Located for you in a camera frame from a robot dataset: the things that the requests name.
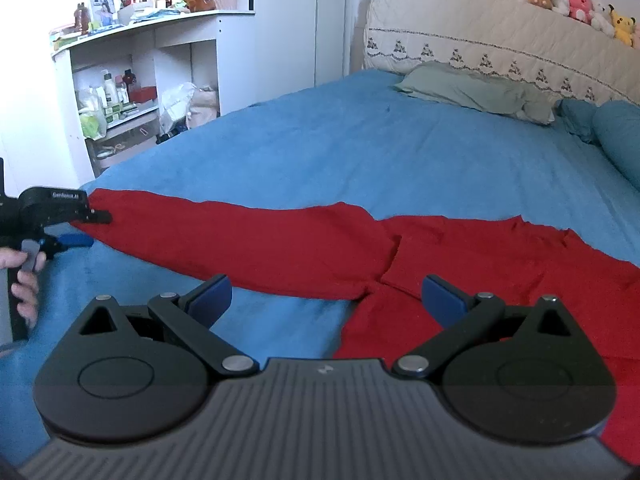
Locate person's left hand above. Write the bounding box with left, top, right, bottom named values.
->
left=1, top=247, right=47, bottom=330

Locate white shelf unit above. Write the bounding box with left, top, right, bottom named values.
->
left=52, top=0, right=259, bottom=188

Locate cream quilted headboard cover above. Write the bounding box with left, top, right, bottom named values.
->
left=363, top=0, right=639, bottom=105

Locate sage green pillow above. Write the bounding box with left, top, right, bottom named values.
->
left=395, top=62, right=555, bottom=126

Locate blue bed sheet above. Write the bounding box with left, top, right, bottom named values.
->
left=1, top=70, right=639, bottom=465

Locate pink plush toy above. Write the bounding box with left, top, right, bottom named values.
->
left=568, top=0, right=593, bottom=25

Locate brown teddy bear on shelf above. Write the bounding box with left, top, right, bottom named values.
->
left=183, top=0, right=217, bottom=13

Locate folded teal blanket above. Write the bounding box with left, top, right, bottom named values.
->
left=555, top=99, right=640, bottom=188

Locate white wardrobe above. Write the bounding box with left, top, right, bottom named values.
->
left=250, top=0, right=346, bottom=102

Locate white bag under shelf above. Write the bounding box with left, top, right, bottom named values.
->
left=160, top=82, right=196, bottom=133

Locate yellow plush toy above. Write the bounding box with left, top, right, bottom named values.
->
left=610, top=4, right=636, bottom=47

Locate white plush toy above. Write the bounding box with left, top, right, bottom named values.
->
left=551, top=0, right=570, bottom=16

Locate red box on shelf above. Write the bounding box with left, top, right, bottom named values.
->
left=128, top=86, right=157, bottom=104

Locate red clothing garment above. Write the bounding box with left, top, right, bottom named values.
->
left=86, top=188, right=639, bottom=462

